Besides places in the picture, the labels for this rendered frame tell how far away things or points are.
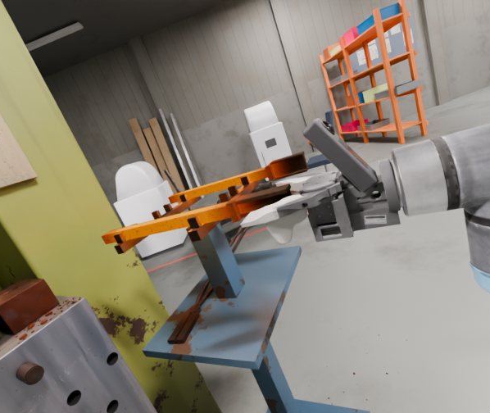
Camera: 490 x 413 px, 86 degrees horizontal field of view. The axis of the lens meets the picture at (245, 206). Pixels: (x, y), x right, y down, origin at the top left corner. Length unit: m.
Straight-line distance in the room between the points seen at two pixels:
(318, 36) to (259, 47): 1.36
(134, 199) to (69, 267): 2.72
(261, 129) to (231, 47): 2.53
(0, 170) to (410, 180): 0.81
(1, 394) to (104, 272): 0.37
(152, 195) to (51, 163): 2.63
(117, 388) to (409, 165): 0.69
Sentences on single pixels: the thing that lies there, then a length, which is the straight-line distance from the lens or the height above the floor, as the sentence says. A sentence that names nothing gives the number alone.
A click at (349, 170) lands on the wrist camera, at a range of 0.37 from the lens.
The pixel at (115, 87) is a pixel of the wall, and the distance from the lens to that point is 7.28.
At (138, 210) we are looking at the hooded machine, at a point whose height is 0.67.
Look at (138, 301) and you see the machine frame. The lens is 0.97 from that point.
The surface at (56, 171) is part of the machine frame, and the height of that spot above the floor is 1.19.
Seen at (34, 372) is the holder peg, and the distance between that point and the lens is 0.61.
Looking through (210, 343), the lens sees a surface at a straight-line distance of 0.62.
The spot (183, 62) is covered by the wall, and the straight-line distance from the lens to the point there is 6.96.
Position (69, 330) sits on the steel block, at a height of 0.88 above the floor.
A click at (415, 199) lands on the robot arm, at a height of 0.97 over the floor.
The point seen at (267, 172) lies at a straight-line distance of 0.64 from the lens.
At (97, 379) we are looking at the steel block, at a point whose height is 0.76.
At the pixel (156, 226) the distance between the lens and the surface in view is 0.55.
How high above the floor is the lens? 1.11
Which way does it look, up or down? 15 degrees down
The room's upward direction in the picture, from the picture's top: 21 degrees counter-clockwise
